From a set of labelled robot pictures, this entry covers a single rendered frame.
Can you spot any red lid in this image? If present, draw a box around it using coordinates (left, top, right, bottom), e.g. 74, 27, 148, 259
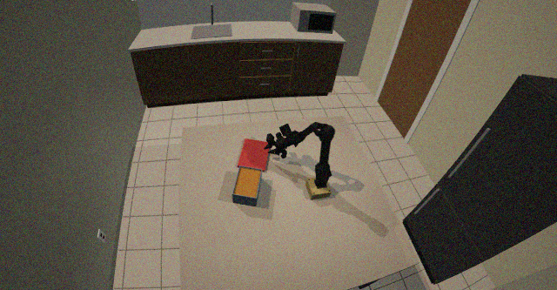
238, 138, 269, 172

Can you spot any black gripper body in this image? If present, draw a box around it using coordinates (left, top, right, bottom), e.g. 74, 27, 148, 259
266, 133, 288, 158

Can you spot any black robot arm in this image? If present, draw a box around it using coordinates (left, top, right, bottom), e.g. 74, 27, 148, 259
276, 122, 335, 189

